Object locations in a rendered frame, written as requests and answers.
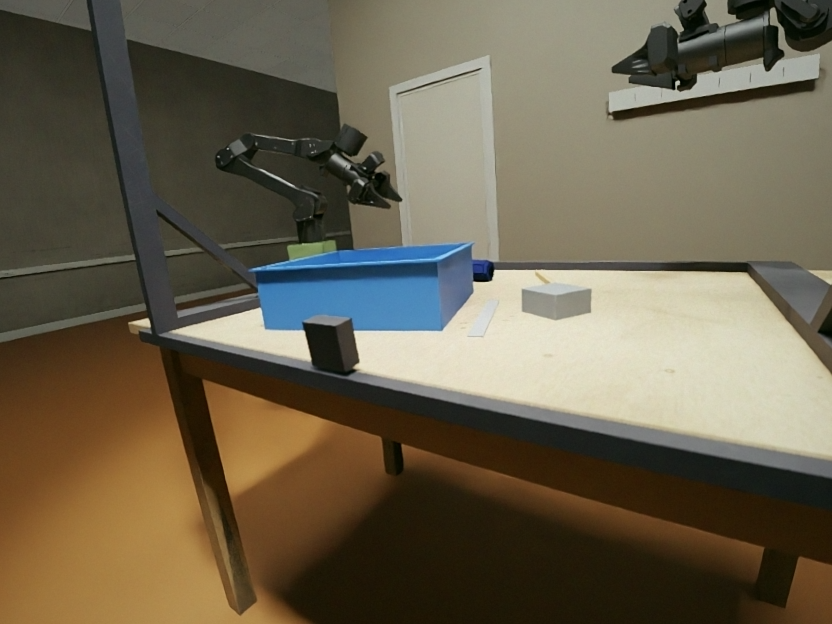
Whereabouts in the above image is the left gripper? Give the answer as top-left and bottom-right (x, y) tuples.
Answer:
(341, 162), (402, 209)

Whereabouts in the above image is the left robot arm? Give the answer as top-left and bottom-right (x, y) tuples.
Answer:
(215, 123), (385, 244)

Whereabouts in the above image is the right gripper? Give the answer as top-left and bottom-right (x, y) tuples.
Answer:
(612, 21), (728, 92)

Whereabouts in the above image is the thin beige wooden stick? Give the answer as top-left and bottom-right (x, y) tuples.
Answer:
(535, 270), (556, 284)

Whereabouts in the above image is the blue open box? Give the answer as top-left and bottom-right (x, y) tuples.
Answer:
(249, 243), (475, 331)

